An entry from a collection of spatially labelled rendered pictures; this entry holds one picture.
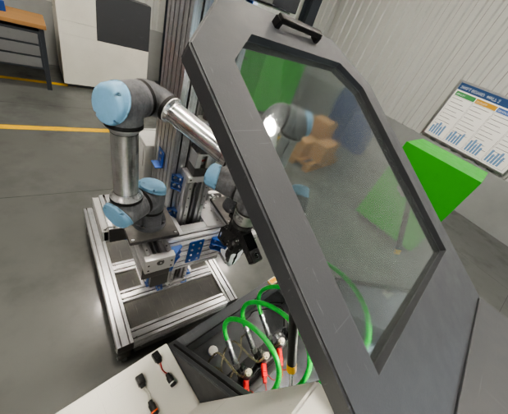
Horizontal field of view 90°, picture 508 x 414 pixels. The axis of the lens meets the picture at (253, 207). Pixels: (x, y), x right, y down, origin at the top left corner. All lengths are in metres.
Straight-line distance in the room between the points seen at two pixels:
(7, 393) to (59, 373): 0.22
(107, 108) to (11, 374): 1.69
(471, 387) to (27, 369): 2.06
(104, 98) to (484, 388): 1.16
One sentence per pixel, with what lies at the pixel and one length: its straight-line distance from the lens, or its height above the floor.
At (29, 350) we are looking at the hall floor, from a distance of 2.21.
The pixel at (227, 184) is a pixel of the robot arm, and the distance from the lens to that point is 0.73.
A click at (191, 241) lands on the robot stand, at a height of 0.91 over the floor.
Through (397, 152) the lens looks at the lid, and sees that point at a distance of 0.96.
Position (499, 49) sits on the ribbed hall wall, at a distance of 7.39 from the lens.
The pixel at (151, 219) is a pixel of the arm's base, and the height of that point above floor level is 1.11.
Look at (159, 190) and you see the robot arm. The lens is 1.13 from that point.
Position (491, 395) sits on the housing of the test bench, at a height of 1.50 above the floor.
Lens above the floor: 1.95
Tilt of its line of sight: 36 degrees down
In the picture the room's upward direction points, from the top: 23 degrees clockwise
